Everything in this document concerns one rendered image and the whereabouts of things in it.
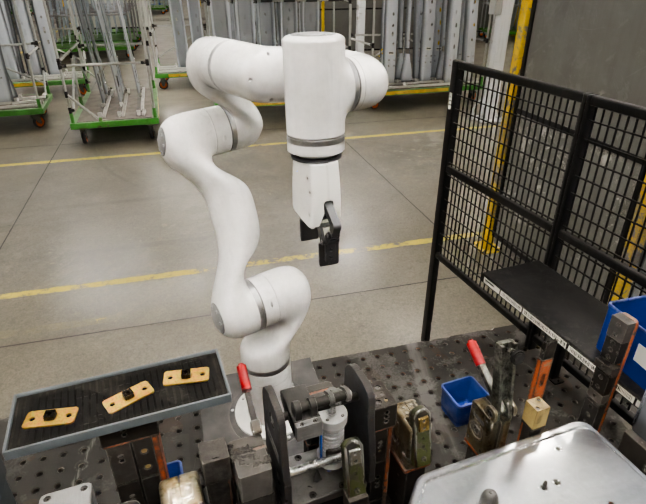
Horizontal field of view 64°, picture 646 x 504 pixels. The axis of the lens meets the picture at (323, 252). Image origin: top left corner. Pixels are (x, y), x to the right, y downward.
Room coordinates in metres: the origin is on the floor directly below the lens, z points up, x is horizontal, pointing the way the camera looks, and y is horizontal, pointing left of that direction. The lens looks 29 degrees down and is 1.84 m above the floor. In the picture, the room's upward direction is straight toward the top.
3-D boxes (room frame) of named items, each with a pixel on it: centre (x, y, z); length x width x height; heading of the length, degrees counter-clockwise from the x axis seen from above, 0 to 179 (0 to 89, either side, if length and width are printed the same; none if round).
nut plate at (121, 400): (0.69, 0.35, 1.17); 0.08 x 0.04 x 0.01; 132
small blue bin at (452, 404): (1.10, -0.41, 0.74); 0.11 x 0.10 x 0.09; 111
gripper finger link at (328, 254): (0.68, -0.01, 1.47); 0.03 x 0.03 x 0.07; 20
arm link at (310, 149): (0.74, 0.01, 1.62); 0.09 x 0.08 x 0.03; 20
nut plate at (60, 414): (0.64, 0.47, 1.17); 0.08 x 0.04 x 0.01; 98
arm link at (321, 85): (0.74, 0.01, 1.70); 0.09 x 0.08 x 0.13; 124
